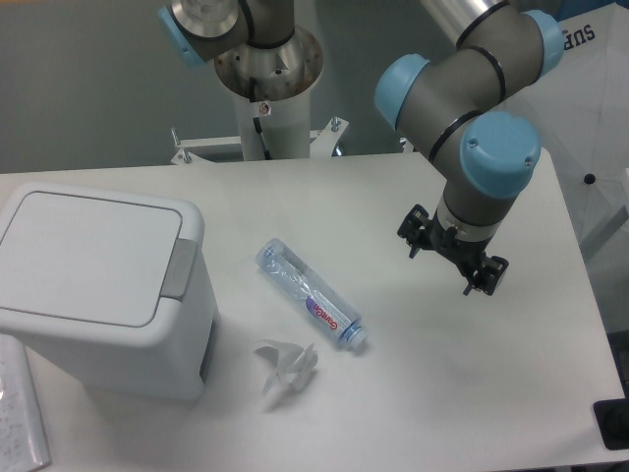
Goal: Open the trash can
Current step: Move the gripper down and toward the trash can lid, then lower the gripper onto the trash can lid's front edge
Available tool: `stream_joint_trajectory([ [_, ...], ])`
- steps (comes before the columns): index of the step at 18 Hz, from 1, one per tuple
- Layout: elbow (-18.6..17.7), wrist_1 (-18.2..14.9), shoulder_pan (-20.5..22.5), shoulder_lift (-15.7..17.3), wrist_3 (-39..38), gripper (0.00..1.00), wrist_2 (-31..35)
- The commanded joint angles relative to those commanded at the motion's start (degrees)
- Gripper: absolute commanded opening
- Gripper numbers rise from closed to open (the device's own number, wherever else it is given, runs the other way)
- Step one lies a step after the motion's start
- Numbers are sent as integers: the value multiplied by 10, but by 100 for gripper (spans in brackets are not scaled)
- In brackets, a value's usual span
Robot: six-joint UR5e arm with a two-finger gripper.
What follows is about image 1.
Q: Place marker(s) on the crumpled white paper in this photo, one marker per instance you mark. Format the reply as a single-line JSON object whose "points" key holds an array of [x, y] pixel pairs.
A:
{"points": [[293, 364]]}

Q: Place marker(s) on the white umbrella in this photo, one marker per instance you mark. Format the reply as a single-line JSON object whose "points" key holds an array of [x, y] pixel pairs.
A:
{"points": [[581, 111]]}

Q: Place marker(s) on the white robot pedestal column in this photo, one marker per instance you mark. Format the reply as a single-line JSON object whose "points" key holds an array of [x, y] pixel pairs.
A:
{"points": [[272, 87]]}

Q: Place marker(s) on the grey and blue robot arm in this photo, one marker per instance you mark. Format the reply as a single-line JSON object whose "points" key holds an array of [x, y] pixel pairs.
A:
{"points": [[448, 112]]}

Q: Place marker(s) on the white metal base bracket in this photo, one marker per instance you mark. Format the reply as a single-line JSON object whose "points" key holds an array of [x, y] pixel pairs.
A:
{"points": [[269, 144]]}

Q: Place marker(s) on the white trash can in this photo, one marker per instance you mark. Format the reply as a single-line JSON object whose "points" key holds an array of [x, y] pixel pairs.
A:
{"points": [[110, 287]]}

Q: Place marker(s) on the black device at edge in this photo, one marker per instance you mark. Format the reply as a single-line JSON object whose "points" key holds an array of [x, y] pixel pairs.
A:
{"points": [[612, 418]]}

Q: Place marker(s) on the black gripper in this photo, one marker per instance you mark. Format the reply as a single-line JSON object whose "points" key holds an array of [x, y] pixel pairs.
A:
{"points": [[483, 274]]}

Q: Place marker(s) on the clear plastic water bottle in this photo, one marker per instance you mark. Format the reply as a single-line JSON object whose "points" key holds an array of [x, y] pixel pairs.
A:
{"points": [[313, 295]]}

